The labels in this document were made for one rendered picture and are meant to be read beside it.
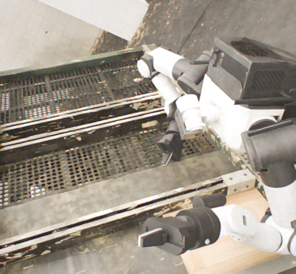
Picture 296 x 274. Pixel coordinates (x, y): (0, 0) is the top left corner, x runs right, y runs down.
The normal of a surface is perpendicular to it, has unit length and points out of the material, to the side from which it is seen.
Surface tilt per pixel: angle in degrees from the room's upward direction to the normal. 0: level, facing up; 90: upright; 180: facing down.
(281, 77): 90
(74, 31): 90
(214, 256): 57
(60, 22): 90
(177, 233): 16
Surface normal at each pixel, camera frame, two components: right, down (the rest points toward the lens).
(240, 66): -0.94, 0.08
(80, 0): 0.25, 0.62
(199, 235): -0.75, -0.04
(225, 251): -0.06, -0.82
